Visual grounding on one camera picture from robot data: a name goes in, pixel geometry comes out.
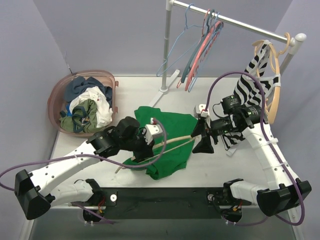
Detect cream yellow hanger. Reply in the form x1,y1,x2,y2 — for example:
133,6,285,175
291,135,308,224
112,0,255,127
114,135,198,174

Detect green tank top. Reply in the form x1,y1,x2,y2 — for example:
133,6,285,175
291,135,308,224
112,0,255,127
131,106,197,180

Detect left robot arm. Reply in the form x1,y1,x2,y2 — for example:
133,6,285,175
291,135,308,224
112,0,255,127
14,116,164,220

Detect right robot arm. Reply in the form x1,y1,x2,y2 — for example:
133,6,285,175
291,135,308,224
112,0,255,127
191,95,312,217

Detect striped black white tank top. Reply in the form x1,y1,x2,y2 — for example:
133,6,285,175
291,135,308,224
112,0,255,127
221,41,282,157

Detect orange hanger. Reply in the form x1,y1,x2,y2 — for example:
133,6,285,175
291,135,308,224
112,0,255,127
252,32,291,124

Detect pink hanger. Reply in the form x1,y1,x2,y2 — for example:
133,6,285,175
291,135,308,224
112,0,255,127
176,9,226,92

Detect teal hanger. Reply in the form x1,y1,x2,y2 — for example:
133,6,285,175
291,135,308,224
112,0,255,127
179,9,223,85

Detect pile of clothes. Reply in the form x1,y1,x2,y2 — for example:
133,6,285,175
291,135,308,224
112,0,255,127
59,76,113,134

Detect pink laundry basket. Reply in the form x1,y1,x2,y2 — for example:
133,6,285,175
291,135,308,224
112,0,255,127
47,69,119,138

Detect white clothes rack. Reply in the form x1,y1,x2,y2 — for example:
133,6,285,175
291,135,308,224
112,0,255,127
148,0,307,107

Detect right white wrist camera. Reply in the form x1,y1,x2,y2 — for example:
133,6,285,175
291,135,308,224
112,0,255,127
193,104,210,118

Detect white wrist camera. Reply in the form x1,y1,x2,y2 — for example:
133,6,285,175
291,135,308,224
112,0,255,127
144,117,164,145
193,104,210,118

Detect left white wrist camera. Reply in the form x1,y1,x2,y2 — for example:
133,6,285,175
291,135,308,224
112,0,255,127
144,117,164,145

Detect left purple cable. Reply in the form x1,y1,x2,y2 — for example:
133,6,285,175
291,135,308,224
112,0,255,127
0,118,168,192

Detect purple cable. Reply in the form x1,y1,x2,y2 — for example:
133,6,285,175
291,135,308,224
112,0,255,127
206,71,306,227
0,118,168,192

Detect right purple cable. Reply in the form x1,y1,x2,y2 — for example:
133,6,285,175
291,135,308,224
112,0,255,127
206,71,306,227

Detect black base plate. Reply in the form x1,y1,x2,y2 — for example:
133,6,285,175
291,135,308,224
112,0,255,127
78,187,243,220

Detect light blue wire hanger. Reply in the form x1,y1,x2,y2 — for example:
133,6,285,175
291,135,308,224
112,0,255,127
156,3,222,78

